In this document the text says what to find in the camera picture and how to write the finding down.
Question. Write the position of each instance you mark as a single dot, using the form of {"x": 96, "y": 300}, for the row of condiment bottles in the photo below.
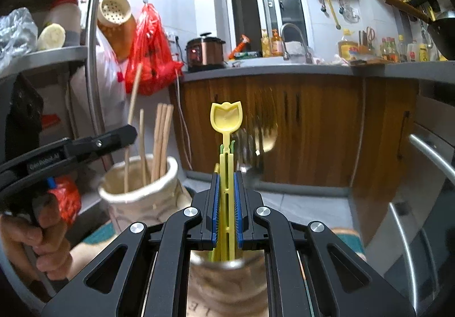
{"x": 401, "y": 50}

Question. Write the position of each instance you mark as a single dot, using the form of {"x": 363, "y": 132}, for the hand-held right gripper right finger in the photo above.
{"x": 238, "y": 210}

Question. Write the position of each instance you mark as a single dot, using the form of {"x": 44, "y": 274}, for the chrome shelf rack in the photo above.
{"x": 93, "y": 53}

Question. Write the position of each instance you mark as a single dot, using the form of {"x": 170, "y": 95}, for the wooden kitchen cabinet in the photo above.
{"x": 284, "y": 117}

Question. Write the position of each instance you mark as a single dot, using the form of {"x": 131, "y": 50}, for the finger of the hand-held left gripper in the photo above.
{"x": 106, "y": 141}

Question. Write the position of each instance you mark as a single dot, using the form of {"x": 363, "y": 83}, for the orange liquid bottle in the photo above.
{"x": 277, "y": 43}
{"x": 266, "y": 45}

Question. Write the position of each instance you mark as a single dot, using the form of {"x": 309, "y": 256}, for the metal spoon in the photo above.
{"x": 267, "y": 135}

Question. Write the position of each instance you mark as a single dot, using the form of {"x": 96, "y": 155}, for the wooden cutting board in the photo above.
{"x": 369, "y": 61}

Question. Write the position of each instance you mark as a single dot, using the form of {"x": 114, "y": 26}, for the hanging red plastic bag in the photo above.
{"x": 149, "y": 50}

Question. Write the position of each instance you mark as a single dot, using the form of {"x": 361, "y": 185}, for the white floral ceramic utensil holder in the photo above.
{"x": 142, "y": 201}

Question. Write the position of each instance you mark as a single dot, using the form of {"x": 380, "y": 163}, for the kitchen window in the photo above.
{"x": 263, "y": 0}

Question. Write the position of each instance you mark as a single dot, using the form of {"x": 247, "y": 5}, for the person's left hand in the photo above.
{"x": 49, "y": 238}

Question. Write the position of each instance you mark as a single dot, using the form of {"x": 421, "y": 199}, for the steel kitchen faucet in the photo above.
{"x": 291, "y": 27}

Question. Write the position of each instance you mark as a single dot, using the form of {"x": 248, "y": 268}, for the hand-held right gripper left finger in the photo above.
{"x": 214, "y": 210}

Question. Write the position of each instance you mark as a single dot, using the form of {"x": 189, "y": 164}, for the grey kitchen countertop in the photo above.
{"x": 284, "y": 69}

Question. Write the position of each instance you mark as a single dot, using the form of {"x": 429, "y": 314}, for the black wok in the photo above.
{"x": 444, "y": 32}

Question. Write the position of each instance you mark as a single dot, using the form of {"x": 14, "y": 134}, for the white jar with red lid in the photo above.
{"x": 67, "y": 18}

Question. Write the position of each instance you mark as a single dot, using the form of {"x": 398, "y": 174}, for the metal fork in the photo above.
{"x": 250, "y": 169}

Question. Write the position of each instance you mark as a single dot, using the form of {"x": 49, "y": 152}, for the large yellow oil bottle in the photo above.
{"x": 348, "y": 48}

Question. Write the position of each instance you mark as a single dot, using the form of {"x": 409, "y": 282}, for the brown rice cooker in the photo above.
{"x": 204, "y": 52}

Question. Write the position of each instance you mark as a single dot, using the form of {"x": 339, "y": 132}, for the printed quilted placemat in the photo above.
{"x": 350, "y": 237}

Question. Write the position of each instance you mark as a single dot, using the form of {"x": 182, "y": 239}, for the white plastic bag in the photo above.
{"x": 106, "y": 68}

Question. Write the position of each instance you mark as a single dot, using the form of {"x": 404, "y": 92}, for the orange packet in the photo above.
{"x": 241, "y": 45}

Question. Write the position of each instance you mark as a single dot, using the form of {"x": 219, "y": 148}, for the beige perforated plastic container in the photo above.
{"x": 115, "y": 18}

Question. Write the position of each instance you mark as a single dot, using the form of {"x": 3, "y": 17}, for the wooden chopstick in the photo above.
{"x": 168, "y": 135}
{"x": 162, "y": 139}
{"x": 156, "y": 139}
{"x": 133, "y": 96}
{"x": 142, "y": 146}

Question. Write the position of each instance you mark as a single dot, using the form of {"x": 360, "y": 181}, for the yellow plastic tulip spoon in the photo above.
{"x": 225, "y": 117}

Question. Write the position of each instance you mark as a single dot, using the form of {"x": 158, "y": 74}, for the clear crumpled plastic bag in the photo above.
{"x": 16, "y": 32}

